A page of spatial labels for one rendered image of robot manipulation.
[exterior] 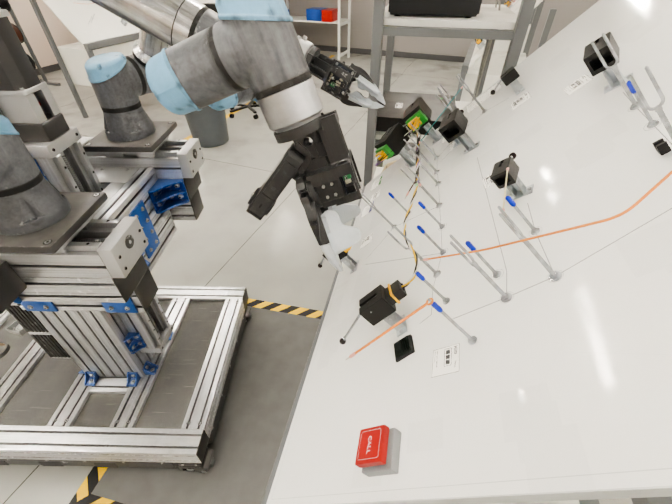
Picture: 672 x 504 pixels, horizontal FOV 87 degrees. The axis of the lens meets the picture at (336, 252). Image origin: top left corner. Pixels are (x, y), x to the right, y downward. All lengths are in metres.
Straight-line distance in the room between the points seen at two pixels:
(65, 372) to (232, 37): 1.78
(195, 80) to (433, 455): 0.55
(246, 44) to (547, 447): 0.54
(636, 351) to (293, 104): 0.46
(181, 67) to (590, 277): 0.57
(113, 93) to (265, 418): 1.40
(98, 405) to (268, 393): 0.70
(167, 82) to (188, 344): 1.49
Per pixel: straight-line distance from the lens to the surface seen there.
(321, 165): 0.49
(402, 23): 1.43
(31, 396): 2.05
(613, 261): 0.57
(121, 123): 1.36
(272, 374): 1.91
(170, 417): 1.69
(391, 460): 0.56
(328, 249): 0.49
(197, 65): 0.49
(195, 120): 4.13
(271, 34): 0.45
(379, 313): 0.66
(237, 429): 1.82
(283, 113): 0.46
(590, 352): 0.50
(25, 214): 1.01
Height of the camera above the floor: 1.63
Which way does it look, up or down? 41 degrees down
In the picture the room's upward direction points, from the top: straight up
